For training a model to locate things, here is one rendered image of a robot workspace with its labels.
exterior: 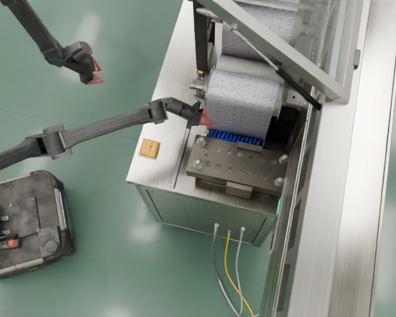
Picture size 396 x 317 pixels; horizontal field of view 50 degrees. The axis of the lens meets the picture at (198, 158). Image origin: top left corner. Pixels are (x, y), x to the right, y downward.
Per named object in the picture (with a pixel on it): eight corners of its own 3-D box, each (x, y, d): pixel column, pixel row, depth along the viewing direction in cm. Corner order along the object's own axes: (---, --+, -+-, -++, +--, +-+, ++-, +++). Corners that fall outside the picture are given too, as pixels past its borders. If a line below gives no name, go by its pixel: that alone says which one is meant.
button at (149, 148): (144, 139, 184) (143, 138, 182) (159, 143, 184) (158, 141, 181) (139, 154, 182) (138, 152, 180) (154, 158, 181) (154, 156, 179)
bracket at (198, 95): (198, 111, 189) (195, 75, 160) (212, 114, 188) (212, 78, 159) (195, 121, 187) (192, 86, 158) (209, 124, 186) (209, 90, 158)
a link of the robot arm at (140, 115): (53, 160, 144) (43, 130, 141) (51, 158, 149) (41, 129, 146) (168, 123, 159) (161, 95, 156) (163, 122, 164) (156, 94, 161)
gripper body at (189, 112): (189, 129, 166) (172, 122, 163) (195, 107, 169) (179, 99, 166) (197, 125, 160) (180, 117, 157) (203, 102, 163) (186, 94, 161)
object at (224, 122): (207, 128, 174) (207, 107, 156) (264, 141, 171) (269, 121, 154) (207, 129, 174) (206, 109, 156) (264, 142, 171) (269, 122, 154)
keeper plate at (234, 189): (226, 189, 175) (227, 180, 164) (250, 194, 174) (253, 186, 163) (225, 194, 174) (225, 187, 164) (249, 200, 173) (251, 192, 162)
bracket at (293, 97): (287, 92, 148) (288, 88, 147) (304, 95, 148) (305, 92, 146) (285, 104, 147) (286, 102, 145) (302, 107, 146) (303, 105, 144)
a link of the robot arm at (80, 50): (44, 43, 159) (48, 62, 156) (66, 27, 155) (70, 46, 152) (69, 55, 169) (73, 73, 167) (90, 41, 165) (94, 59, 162)
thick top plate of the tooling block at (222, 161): (196, 139, 176) (195, 133, 171) (292, 160, 172) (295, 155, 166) (187, 175, 171) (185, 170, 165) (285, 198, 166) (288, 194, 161)
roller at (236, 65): (220, 65, 172) (220, 47, 160) (283, 77, 169) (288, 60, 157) (213, 90, 168) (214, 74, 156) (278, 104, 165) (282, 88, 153)
